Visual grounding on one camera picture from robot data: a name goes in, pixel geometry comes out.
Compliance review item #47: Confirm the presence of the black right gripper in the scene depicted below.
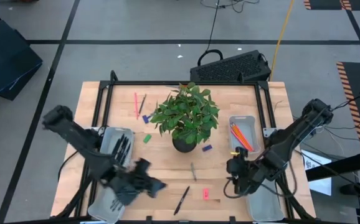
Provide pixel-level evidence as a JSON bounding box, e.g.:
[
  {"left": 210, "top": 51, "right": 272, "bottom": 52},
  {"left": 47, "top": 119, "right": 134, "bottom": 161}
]
[{"left": 225, "top": 150, "right": 263, "bottom": 197}]

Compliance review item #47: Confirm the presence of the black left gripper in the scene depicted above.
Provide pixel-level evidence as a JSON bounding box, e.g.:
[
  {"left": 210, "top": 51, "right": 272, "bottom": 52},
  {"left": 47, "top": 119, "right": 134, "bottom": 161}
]
[{"left": 107, "top": 157, "right": 168, "bottom": 207}]

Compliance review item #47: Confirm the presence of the black perforated computer case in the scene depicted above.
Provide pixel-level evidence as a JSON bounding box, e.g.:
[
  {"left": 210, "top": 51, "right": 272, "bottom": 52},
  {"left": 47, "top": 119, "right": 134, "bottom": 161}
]
[{"left": 189, "top": 49, "right": 272, "bottom": 83}]

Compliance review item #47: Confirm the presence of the dark blue mat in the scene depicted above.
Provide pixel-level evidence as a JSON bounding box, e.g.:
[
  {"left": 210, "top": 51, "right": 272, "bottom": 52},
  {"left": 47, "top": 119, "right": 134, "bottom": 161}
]
[{"left": 0, "top": 6, "right": 44, "bottom": 101}]

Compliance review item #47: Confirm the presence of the green plant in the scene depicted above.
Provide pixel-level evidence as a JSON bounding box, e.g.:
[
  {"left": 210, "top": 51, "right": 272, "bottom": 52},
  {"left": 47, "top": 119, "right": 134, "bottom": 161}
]
[{"left": 149, "top": 82, "right": 220, "bottom": 154}]

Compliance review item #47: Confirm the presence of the orange pencil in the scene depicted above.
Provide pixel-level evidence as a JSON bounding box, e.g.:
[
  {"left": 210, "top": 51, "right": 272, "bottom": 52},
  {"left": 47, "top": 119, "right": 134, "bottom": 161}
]
[
  {"left": 230, "top": 124, "right": 252, "bottom": 152},
  {"left": 234, "top": 123, "right": 255, "bottom": 152},
  {"left": 232, "top": 123, "right": 253, "bottom": 152}
]

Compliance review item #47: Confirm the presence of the white mounting bracket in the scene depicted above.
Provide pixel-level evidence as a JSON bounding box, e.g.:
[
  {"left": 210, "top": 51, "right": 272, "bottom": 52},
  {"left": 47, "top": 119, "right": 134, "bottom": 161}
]
[{"left": 262, "top": 126, "right": 276, "bottom": 139}]

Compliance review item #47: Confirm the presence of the pink pencil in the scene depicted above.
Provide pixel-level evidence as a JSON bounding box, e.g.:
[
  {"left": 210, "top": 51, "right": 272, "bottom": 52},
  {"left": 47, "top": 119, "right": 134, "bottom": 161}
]
[
  {"left": 235, "top": 123, "right": 255, "bottom": 151},
  {"left": 133, "top": 91, "right": 140, "bottom": 121},
  {"left": 229, "top": 126, "right": 249, "bottom": 153}
]

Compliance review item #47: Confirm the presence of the black base cable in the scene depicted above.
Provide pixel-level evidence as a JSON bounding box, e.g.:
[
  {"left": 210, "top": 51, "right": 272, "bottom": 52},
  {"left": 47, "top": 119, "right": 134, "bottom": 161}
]
[{"left": 57, "top": 146, "right": 86, "bottom": 183}]

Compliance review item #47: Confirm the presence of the white printed paper sheet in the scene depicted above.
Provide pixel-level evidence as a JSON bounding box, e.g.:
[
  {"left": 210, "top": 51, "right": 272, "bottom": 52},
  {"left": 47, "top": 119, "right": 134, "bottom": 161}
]
[{"left": 300, "top": 149, "right": 333, "bottom": 197}]

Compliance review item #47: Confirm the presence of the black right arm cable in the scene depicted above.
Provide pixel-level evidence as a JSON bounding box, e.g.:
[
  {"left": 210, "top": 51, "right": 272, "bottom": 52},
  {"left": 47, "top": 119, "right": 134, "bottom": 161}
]
[{"left": 222, "top": 146, "right": 299, "bottom": 200}]

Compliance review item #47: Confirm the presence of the hazard striped black mat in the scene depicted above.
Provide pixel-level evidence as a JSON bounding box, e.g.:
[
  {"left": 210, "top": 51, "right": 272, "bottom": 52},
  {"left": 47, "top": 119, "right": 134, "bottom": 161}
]
[
  {"left": 336, "top": 61, "right": 360, "bottom": 153},
  {"left": 303, "top": 0, "right": 360, "bottom": 11}
]

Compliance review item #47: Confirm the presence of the dark pencil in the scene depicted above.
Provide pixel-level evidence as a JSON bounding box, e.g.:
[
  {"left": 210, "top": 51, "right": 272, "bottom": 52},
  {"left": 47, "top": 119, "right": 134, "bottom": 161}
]
[{"left": 138, "top": 93, "right": 148, "bottom": 116}]

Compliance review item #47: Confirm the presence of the black beam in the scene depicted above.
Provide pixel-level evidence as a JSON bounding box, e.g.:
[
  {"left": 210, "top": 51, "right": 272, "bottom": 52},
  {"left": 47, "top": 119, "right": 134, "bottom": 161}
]
[{"left": 305, "top": 150, "right": 360, "bottom": 182}]

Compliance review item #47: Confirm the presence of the black pen white lettering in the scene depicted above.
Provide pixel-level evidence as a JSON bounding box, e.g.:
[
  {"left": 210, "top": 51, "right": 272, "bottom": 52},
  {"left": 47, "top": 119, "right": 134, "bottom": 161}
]
[{"left": 173, "top": 185, "right": 191, "bottom": 217}]

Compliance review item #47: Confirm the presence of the black hanging cable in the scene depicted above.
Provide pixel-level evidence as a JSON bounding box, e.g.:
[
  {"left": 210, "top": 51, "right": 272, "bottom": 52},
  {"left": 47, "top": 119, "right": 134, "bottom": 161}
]
[{"left": 196, "top": 0, "right": 225, "bottom": 67}]

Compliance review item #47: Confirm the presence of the grey plastic bin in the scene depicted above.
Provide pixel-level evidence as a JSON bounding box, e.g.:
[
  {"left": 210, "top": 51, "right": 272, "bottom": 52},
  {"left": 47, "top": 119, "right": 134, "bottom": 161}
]
[
  {"left": 228, "top": 114, "right": 261, "bottom": 156},
  {"left": 100, "top": 126, "right": 135, "bottom": 170},
  {"left": 87, "top": 183, "right": 128, "bottom": 224},
  {"left": 245, "top": 182, "right": 285, "bottom": 222}
]

